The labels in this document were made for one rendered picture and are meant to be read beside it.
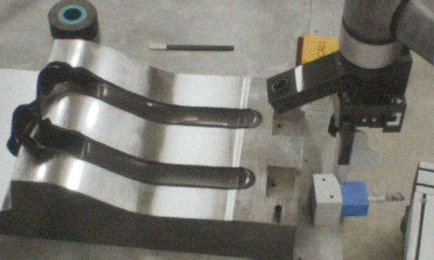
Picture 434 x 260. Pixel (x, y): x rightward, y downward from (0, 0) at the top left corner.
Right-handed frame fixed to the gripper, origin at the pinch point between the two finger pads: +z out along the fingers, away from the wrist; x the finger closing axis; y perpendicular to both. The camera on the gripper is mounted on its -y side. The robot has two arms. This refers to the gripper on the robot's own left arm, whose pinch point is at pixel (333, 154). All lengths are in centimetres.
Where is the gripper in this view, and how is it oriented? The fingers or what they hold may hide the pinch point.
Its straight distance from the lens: 128.7
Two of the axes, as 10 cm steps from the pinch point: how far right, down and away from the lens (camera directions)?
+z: -0.5, 6.4, 7.7
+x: -0.6, -7.7, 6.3
